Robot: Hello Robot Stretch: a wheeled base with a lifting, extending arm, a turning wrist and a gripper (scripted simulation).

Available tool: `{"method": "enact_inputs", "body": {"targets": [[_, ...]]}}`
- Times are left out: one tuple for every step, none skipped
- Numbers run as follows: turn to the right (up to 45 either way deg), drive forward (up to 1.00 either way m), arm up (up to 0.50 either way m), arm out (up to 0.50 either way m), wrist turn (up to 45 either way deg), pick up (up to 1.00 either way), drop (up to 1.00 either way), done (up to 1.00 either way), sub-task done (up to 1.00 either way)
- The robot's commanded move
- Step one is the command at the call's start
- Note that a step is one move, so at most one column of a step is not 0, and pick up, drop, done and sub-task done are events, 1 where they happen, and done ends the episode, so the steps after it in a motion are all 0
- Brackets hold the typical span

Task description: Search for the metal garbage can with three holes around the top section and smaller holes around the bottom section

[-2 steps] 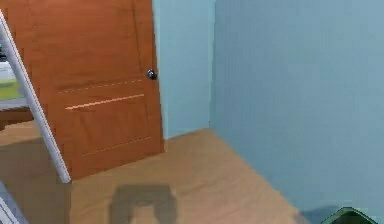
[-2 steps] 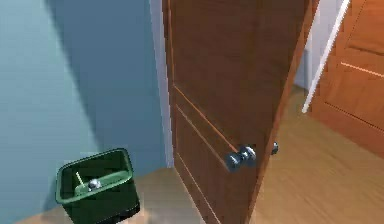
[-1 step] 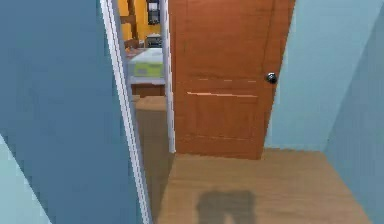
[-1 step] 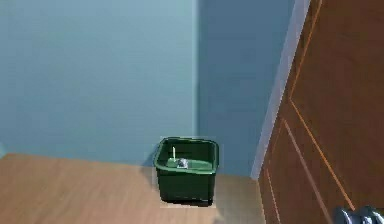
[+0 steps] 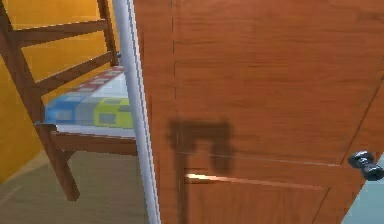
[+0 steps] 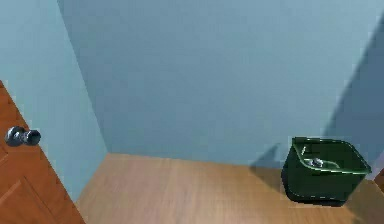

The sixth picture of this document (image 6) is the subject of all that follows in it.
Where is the dark metal door knob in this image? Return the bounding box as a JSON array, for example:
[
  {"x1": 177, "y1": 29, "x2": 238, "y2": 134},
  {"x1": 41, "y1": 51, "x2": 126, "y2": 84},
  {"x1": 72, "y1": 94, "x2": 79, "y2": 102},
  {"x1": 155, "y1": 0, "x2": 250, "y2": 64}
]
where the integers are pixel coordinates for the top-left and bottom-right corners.
[{"x1": 4, "y1": 126, "x2": 42, "y2": 148}]

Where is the dark green square bin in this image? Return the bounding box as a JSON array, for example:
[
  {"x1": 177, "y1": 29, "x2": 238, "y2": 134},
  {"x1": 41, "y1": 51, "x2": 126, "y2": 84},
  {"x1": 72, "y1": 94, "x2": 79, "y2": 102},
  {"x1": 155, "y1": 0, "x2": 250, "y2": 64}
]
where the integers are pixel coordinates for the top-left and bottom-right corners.
[{"x1": 280, "y1": 136, "x2": 373, "y2": 205}]

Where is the brown wooden room door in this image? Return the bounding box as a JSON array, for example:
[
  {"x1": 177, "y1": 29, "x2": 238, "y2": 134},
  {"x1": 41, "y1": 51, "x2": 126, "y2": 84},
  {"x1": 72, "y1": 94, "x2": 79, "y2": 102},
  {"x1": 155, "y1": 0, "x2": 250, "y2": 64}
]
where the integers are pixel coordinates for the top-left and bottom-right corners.
[{"x1": 0, "y1": 80, "x2": 86, "y2": 224}]

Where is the brown wooden furniture corner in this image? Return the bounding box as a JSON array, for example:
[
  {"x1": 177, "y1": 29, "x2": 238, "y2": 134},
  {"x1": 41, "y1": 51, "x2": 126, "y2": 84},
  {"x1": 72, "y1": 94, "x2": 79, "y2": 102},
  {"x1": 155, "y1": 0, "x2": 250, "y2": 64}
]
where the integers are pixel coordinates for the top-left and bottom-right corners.
[{"x1": 373, "y1": 168, "x2": 384, "y2": 194}]

